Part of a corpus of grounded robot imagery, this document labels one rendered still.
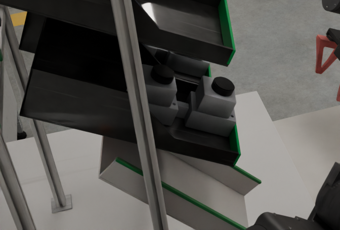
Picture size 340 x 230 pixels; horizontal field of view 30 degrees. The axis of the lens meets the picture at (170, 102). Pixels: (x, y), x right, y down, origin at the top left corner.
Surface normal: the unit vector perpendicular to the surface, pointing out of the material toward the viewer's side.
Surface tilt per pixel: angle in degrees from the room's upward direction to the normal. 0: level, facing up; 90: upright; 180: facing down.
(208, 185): 45
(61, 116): 90
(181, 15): 25
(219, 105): 90
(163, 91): 92
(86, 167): 0
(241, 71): 0
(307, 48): 1
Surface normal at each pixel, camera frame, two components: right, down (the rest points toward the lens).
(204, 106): 0.02, 0.62
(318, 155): -0.11, -0.78
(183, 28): 0.33, -0.74
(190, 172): 0.63, -0.61
